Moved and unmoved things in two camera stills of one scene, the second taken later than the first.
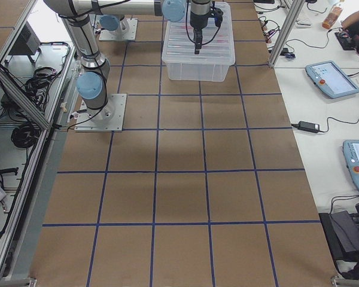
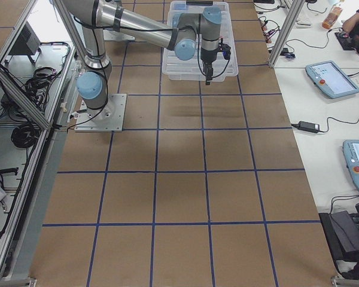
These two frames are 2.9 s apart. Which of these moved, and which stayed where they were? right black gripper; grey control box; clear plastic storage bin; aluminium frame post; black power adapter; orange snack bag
Moved: right black gripper; clear plastic storage bin
Stayed: black power adapter; aluminium frame post; grey control box; orange snack bag
